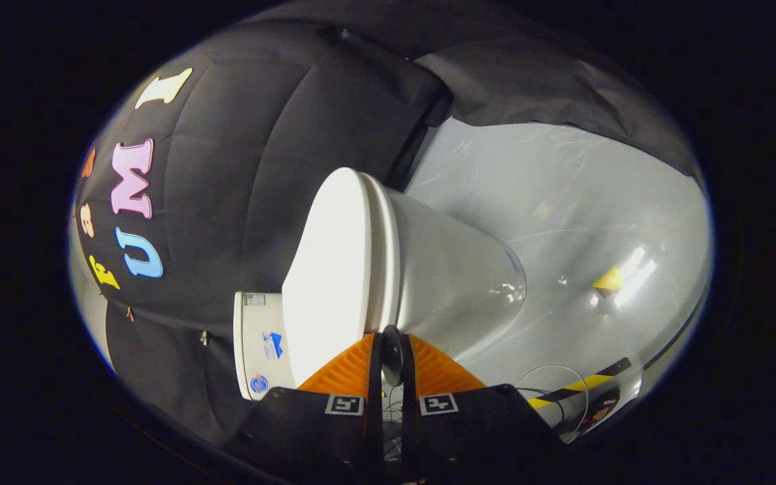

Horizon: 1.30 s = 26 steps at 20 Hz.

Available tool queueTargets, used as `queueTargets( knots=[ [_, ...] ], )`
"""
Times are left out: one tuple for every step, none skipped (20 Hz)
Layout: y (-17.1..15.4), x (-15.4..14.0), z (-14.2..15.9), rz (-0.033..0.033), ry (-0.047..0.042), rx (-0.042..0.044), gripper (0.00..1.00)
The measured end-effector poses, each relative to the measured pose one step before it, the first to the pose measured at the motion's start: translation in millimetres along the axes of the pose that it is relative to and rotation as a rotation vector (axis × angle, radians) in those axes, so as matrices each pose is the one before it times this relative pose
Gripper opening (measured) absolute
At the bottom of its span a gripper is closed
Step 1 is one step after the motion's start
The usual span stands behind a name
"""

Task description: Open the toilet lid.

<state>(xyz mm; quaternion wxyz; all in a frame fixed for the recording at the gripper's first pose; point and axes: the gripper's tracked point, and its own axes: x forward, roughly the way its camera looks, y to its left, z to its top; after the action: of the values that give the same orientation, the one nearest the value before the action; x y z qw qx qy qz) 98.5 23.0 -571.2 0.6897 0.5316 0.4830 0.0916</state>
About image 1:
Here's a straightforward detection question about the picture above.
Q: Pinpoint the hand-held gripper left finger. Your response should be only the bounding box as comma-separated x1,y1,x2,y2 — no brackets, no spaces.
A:
223,332,386,482

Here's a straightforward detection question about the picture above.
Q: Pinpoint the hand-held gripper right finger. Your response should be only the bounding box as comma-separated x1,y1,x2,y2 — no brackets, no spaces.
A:
398,333,564,481

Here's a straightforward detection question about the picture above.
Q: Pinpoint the white toilet lid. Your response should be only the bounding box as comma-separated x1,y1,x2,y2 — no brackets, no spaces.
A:
282,167,406,389

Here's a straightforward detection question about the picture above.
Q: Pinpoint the white toilet seat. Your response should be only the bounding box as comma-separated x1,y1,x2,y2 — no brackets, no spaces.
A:
365,174,404,335

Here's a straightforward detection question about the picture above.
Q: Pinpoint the white toilet tank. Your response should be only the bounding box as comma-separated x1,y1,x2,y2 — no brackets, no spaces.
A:
233,291,298,402

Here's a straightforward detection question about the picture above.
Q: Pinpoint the yellow black striped tape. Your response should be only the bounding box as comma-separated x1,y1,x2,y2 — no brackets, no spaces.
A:
527,357,633,410

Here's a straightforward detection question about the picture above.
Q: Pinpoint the dark flat packet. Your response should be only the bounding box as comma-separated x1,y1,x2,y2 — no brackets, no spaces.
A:
563,387,622,443

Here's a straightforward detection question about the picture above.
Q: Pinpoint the yellow paper scrap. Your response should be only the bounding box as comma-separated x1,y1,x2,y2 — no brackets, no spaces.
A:
592,265,626,299

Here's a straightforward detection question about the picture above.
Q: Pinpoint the black backdrop cloth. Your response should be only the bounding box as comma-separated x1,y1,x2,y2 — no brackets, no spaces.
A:
71,0,700,447

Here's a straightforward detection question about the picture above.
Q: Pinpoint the thin white cable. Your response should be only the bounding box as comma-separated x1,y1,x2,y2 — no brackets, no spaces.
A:
515,364,590,443

